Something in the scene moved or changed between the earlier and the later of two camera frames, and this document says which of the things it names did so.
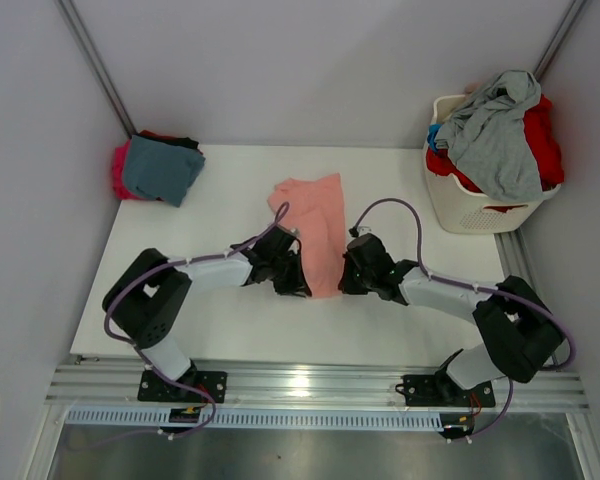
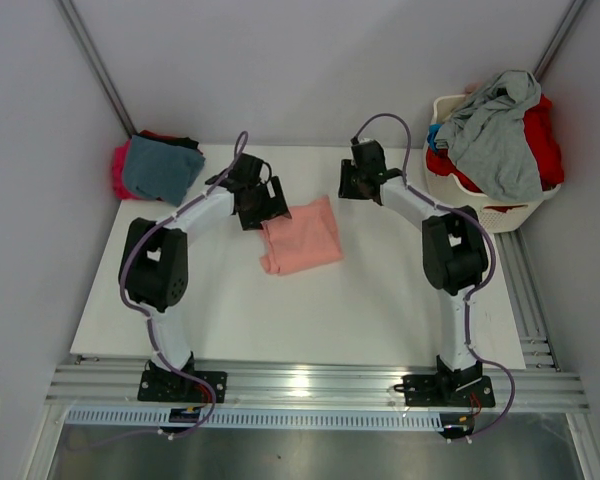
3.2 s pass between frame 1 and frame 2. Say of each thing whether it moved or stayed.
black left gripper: moved
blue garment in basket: stayed
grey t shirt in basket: stayed
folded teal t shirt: stayed
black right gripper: moved
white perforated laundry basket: stayed
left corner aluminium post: stayed
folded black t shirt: stayed
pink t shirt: moved
